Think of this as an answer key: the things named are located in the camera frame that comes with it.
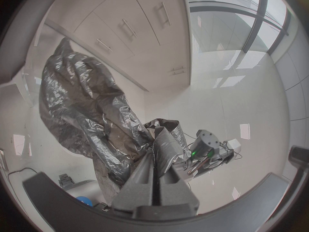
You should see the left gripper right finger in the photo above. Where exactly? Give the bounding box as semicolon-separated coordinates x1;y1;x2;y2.
159;166;200;209

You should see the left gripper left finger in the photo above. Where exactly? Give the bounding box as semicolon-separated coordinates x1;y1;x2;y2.
112;151;155;209

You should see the black plastic bag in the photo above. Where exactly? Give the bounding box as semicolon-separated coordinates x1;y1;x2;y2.
39;37;188;203

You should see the beige cabinet with drawers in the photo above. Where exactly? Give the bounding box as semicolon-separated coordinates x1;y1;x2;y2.
45;0;193;92

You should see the window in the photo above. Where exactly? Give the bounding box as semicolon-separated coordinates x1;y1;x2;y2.
182;0;294;65

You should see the grey cushioned white chair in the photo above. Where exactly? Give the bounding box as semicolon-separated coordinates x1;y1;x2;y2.
0;0;57;108

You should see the black cable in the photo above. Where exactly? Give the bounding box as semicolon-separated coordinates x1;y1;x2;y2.
8;167;37;181

